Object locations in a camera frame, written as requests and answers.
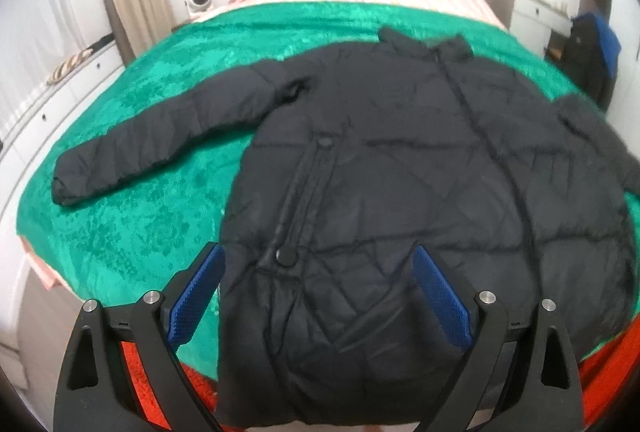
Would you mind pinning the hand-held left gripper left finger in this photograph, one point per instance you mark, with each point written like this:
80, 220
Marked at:
197, 292

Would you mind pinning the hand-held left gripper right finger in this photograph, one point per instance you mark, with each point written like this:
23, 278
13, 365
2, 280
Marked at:
442, 297

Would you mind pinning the black quilted jacket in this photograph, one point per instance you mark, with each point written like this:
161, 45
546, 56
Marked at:
400, 162

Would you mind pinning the dark clothes on chair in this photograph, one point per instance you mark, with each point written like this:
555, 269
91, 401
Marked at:
592, 57

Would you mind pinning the green plush blanket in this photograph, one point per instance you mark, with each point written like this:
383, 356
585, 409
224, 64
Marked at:
150, 112

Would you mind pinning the white drawer cabinet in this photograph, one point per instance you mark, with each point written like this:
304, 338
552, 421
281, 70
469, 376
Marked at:
75, 87

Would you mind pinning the black slim object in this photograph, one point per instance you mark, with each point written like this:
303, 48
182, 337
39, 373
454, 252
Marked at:
103, 42

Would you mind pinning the white round device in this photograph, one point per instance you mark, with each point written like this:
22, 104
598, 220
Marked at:
200, 1

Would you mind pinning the white dresser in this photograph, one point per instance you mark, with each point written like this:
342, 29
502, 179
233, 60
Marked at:
530, 17

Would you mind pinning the white sheer curtain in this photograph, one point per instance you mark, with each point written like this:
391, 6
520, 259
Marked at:
45, 2

